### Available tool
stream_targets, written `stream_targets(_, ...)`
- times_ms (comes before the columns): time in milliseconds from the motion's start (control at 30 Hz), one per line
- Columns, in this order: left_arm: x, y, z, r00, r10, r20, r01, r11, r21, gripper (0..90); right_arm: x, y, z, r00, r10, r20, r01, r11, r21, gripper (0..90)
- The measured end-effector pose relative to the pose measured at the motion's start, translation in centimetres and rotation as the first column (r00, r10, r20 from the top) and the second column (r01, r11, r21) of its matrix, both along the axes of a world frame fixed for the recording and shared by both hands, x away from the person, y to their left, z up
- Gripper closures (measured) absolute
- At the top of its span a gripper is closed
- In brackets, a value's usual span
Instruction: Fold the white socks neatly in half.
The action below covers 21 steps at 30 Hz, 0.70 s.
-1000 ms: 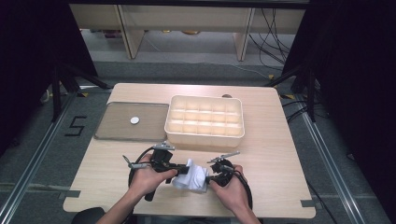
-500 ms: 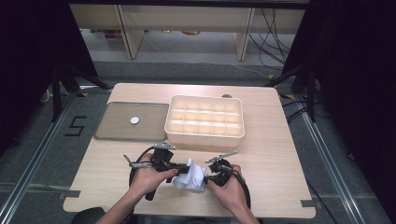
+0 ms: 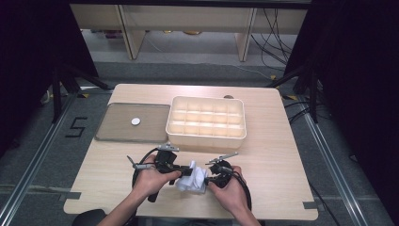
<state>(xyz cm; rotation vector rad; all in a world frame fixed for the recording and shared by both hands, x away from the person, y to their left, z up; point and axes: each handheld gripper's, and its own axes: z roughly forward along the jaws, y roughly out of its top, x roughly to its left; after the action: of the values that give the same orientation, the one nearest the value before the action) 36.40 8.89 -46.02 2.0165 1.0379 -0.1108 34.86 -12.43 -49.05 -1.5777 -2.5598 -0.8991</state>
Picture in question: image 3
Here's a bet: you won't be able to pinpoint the white floor cable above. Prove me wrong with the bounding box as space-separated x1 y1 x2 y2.
231 63 275 81

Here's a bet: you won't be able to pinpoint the thin black floor cable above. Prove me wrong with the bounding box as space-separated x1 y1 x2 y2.
308 181 343 226

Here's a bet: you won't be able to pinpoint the light wooden desk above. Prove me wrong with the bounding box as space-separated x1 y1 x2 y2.
70 3 309 62

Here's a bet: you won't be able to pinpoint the person's left hand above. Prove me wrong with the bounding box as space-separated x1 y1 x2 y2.
133 153 183 200

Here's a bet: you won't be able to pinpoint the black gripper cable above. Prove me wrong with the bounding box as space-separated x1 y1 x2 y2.
231 170 254 212
131 147 160 189

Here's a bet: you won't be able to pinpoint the black floor cables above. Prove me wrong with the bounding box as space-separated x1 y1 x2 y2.
282 99 325 125

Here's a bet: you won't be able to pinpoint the white sock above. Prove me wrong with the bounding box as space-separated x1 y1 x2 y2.
174 160 210 194

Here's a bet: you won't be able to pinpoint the black chair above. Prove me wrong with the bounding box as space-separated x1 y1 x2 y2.
72 208 108 226

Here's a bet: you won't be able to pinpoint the clear grey box lid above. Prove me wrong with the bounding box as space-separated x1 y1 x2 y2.
94 102 171 144

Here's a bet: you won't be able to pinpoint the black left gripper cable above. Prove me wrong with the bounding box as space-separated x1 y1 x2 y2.
131 147 160 189

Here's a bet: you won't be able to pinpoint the dark curtain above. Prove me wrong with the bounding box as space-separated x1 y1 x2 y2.
0 0 100 158
282 0 399 225

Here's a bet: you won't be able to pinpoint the black metal stand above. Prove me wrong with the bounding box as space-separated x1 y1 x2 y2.
266 61 320 124
51 63 111 124

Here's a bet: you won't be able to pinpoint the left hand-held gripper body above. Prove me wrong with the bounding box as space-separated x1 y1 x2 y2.
153 142 181 174

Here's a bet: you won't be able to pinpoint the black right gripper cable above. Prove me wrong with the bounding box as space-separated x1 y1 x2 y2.
231 170 254 212

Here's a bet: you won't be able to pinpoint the aluminium floor rail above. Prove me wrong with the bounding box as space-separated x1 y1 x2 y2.
301 111 371 226
0 93 79 226

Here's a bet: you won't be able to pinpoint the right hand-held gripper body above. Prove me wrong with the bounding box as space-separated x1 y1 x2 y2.
205 152 239 189

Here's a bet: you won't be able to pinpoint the grey cable plug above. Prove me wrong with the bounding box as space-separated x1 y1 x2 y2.
126 154 155 170

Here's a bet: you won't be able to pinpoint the black hanging cable bundle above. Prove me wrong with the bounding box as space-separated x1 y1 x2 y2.
250 8 297 72

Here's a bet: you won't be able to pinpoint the cream divided storage box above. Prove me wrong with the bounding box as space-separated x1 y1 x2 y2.
165 95 247 150

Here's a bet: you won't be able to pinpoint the person's right hand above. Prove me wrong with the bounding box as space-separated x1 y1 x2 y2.
208 165 248 215

